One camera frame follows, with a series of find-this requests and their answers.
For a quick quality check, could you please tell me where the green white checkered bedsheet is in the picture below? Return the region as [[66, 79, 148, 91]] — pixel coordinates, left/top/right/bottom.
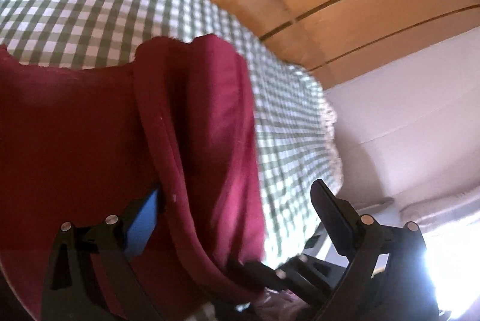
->
[[1, 0, 343, 267]]

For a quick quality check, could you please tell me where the dark red garment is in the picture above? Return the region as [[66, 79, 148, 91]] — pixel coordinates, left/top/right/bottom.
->
[[1, 35, 265, 320]]

